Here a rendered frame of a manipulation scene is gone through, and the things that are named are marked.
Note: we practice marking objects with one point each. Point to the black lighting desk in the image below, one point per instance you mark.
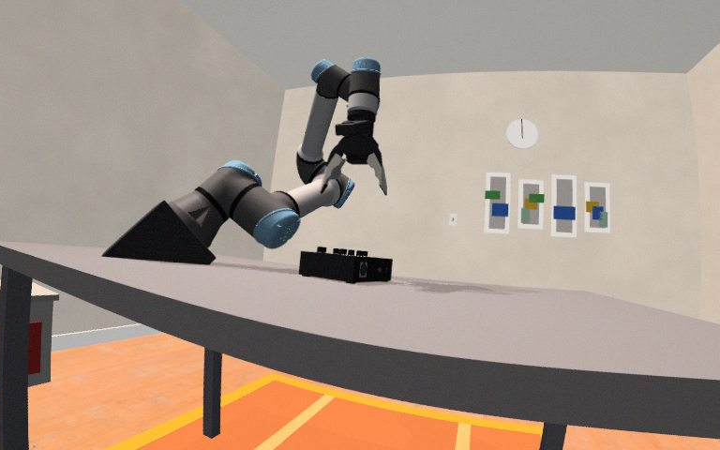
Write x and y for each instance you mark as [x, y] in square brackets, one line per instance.
[350, 269]

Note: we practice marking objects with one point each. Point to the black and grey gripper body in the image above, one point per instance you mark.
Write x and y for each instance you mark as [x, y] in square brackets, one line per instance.
[356, 147]

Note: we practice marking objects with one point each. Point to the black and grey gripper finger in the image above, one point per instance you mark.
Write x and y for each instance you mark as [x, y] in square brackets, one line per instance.
[333, 166]
[374, 160]

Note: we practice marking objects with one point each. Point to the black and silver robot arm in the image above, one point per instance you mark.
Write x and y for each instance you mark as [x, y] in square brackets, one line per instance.
[233, 190]

